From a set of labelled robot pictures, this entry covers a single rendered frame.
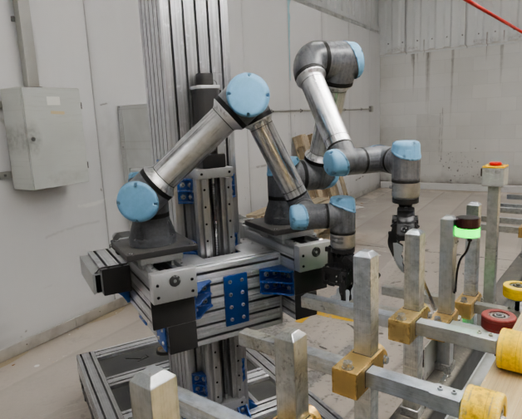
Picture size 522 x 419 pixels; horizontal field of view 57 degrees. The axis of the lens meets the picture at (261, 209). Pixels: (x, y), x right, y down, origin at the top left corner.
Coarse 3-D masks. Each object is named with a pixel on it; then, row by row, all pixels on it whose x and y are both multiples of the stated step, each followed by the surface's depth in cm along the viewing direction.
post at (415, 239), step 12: (408, 240) 107; (420, 240) 106; (408, 252) 108; (420, 252) 106; (408, 264) 108; (420, 264) 107; (408, 276) 109; (420, 276) 108; (408, 288) 109; (420, 288) 108; (408, 300) 110; (420, 300) 109; (420, 336) 111; (408, 348) 112; (420, 348) 112; (408, 360) 112; (420, 360) 112; (408, 372) 113; (420, 372) 113
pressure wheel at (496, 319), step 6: (486, 312) 122; (492, 312) 122; (498, 312) 121; (504, 312) 122; (486, 318) 119; (492, 318) 118; (498, 318) 118; (504, 318) 118; (510, 318) 118; (516, 318) 118; (486, 324) 119; (492, 324) 118; (498, 324) 117; (504, 324) 116; (510, 324) 117; (486, 330) 119; (492, 330) 118; (498, 330) 117
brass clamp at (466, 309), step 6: (462, 294) 152; (480, 294) 153; (456, 300) 147; (468, 300) 147; (474, 300) 147; (480, 300) 153; (456, 306) 147; (462, 306) 146; (468, 306) 144; (474, 306) 147; (462, 312) 146; (468, 312) 145; (468, 318) 145
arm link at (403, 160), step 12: (396, 144) 127; (408, 144) 126; (420, 144) 128; (396, 156) 127; (408, 156) 126; (420, 156) 127; (396, 168) 128; (408, 168) 127; (420, 168) 128; (396, 180) 129; (408, 180) 127
